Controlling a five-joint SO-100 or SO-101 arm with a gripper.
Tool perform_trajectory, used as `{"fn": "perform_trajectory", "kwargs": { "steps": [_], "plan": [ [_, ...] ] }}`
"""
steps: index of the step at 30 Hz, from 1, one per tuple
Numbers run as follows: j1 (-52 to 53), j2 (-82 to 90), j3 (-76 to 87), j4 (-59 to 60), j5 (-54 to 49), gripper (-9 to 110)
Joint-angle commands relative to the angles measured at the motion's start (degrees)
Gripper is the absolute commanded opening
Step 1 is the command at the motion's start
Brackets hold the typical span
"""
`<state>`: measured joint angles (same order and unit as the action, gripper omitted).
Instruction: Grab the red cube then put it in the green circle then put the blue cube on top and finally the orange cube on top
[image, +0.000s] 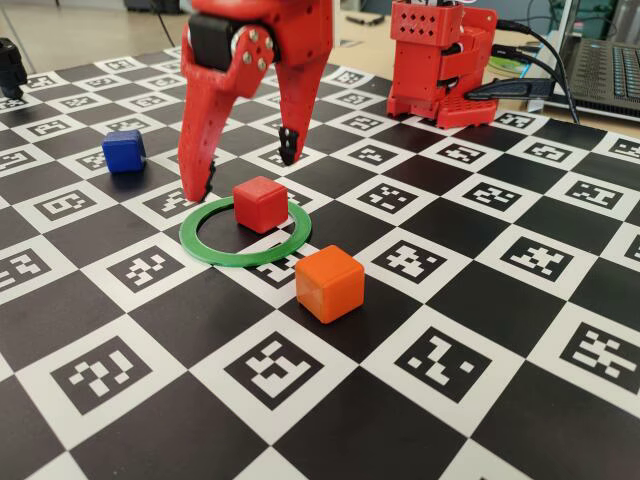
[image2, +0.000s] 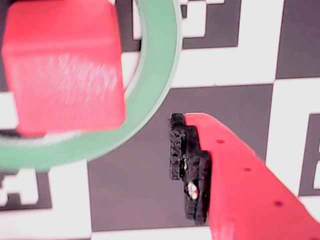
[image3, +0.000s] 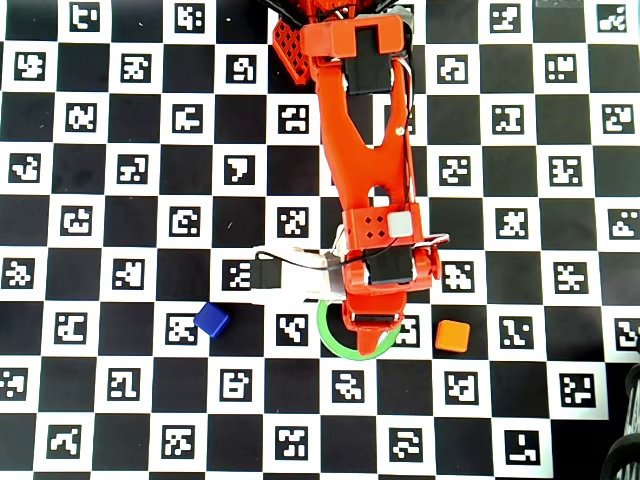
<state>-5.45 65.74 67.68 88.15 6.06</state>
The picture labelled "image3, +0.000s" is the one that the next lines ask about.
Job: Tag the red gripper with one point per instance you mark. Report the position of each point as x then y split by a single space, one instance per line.
373 319

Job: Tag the orange cube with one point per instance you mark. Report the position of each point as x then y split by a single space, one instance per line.
452 336

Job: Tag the blue cube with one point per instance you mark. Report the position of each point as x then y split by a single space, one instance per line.
212 320

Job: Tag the red robot arm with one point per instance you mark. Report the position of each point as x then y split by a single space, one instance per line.
370 165

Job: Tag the red robot base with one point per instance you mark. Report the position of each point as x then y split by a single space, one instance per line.
290 50

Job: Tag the black ribbed object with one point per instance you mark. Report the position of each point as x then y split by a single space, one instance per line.
632 400

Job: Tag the checkerboard marker mat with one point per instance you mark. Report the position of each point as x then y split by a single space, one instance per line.
135 220

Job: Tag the white mounted wrist camera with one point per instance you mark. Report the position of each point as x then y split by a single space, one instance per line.
267 274

